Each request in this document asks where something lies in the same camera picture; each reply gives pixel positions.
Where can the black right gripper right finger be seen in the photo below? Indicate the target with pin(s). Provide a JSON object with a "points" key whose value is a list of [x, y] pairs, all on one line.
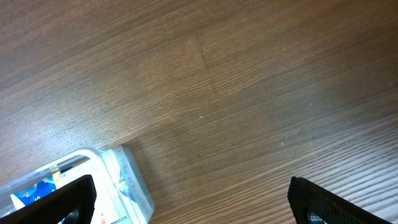
{"points": [[311, 203]]}

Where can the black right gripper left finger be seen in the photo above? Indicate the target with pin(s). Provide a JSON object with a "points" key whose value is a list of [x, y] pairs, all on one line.
{"points": [[73, 203]]}

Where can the blue VapoDrops lozenge box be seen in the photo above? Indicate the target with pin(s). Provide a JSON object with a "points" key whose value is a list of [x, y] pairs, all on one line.
{"points": [[33, 192]]}

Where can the white medicine box in container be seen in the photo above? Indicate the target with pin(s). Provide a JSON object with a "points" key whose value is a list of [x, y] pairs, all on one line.
{"points": [[106, 210]]}

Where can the clear plastic container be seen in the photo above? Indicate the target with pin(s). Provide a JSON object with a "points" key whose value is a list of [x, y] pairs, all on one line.
{"points": [[123, 180]]}

